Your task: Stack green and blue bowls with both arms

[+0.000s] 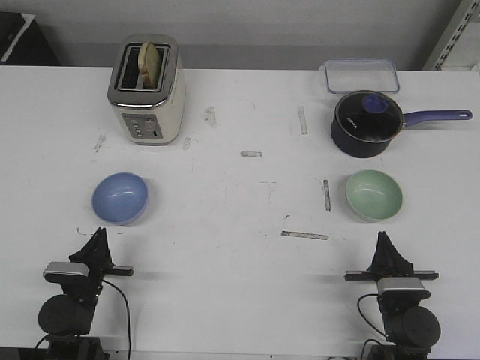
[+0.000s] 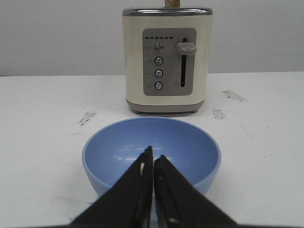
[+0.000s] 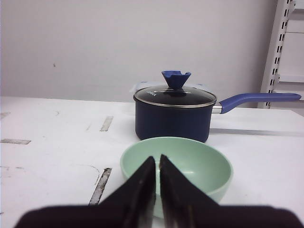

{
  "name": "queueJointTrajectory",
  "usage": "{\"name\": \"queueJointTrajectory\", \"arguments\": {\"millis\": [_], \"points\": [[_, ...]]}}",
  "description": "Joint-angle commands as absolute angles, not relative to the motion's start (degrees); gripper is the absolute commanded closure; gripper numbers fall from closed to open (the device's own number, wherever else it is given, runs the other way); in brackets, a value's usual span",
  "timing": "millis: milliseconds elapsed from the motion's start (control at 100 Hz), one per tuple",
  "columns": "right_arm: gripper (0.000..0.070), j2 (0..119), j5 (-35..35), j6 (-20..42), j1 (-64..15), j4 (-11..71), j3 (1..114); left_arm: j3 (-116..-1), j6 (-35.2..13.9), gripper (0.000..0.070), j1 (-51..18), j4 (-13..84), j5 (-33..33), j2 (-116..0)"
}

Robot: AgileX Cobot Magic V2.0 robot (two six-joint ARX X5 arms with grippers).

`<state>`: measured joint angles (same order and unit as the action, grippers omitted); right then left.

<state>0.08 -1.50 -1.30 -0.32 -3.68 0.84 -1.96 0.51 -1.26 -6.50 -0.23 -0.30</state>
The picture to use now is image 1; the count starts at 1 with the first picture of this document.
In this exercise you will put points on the blue bowl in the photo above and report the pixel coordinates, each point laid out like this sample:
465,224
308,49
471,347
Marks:
120,198

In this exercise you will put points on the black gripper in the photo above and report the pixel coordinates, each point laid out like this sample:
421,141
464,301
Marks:
96,255
387,259

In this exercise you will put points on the dark blue saucepan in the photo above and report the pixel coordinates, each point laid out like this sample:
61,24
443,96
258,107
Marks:
361,149

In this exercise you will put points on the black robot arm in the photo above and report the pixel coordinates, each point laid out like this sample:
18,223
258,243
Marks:
67,318
409,329

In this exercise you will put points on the slice of toast bread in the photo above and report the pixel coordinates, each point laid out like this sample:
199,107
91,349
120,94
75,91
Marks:
149,65

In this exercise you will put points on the green bowl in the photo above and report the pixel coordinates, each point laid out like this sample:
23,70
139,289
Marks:
373,195

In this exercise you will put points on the white slotted shelf rail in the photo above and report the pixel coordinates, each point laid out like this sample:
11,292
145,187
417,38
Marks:
458,47

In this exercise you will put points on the cream and chrome toaster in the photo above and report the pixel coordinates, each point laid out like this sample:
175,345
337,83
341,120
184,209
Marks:
149,117

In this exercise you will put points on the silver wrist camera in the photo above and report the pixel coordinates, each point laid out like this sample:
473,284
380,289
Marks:
65,272
402,287

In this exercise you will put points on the clear plastic food container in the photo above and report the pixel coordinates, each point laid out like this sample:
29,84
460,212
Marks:
343,75

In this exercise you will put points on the black box in corner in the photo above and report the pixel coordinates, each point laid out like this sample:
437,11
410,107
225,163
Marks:
23,42

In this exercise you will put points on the glass pot lid blue knob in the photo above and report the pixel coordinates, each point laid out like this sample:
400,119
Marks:
369,116

